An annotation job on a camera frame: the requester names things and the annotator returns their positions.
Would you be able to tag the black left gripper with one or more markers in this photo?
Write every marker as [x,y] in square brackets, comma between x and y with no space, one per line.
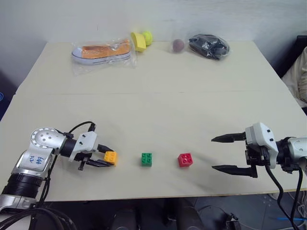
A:
[82,158]

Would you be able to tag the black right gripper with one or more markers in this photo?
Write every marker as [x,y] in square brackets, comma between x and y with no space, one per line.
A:
[255,155]

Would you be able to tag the yellow orange toy brick cube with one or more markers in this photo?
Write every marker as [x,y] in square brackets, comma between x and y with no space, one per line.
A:
[110,158]

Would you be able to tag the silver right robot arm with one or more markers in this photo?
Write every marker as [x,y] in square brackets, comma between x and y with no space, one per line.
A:
[297,147]

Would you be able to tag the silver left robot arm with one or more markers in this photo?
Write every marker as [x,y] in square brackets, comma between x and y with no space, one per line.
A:
[43,139]

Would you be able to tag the green toy brick cube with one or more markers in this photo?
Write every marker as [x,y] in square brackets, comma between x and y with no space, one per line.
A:
[146,159]

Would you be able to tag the red toy brick cube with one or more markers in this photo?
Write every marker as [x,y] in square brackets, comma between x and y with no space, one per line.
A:
[185,160]

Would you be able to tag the dark rounded shape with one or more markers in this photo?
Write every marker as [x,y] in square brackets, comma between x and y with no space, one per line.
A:
[126,219]

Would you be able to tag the small black box device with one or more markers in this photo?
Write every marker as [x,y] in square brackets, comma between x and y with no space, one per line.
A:
[232,222]

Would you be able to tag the orange shoe in plastic bag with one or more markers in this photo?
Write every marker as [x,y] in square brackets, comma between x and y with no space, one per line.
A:
[80,69]

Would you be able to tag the beige cloth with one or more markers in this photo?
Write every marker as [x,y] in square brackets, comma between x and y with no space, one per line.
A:
[297,76]

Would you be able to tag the orange canvas sneaker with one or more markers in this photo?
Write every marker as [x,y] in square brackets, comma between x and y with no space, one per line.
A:
[100,53]

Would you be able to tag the black items in plastic bag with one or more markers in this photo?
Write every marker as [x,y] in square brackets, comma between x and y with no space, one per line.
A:
[208,46]

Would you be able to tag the yellow foam block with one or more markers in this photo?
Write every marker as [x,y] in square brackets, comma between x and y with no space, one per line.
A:
[139,42]

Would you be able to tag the dark red ball in bag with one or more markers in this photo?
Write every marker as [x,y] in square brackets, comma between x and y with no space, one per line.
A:
[178,46]

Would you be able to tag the yellow-green tennis ball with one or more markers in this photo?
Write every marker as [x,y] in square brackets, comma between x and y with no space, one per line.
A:
[148,37]

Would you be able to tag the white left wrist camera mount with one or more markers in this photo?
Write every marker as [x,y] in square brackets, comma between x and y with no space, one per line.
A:
[87,141]

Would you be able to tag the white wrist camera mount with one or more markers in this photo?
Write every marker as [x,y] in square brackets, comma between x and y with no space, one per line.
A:
[87,141]
[260,136]

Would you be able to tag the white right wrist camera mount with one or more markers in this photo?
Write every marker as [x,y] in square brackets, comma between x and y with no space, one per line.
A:
[260,136]

